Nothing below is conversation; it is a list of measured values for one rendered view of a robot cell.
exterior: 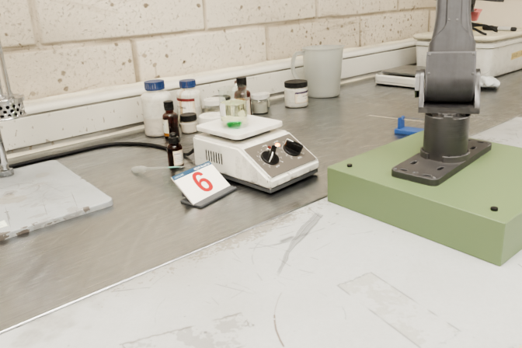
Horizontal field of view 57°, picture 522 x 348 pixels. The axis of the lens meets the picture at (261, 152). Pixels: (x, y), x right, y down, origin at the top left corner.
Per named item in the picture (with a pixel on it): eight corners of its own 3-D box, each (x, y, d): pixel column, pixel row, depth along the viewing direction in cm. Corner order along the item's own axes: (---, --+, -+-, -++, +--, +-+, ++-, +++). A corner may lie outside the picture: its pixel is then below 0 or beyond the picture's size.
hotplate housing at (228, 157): (320, 173, 87) (320, 130, 84) (270, 196, 78) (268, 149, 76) (237, 151, 102) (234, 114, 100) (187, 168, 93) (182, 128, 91)
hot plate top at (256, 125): (285, 125, 89) (285, 120, 89) (237, 140, 81) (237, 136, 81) (241, 116, 97) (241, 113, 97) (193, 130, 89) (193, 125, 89)
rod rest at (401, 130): (443, 135, 105) (444, 119, 104) (438, 139, 103) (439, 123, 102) (399, 130, 111) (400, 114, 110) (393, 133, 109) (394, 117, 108)
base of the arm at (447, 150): (390, 122, 66) (439, 130, 61) (454, 95, 79) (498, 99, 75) (388, 175, 69) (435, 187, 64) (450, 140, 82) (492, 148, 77)
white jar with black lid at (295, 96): (280, 106, 140) (279, 81, 138) (294, 102, 145) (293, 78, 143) (299, 109, 136) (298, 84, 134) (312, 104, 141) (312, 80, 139)
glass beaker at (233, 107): (242, 133, 84) (239, 87, 82) (214, 131, 86) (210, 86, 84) (255, 123, 89) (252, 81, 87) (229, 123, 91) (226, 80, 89)
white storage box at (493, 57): (535, 67, 183) (540, 27, 179) (489, 81, 161) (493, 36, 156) (457, 61, 206) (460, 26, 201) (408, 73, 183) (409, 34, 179)
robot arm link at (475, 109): (415, 67, 73) (415, 73, 68) (478, 67, 71) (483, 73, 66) (414, 107, 75) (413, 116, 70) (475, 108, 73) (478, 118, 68)
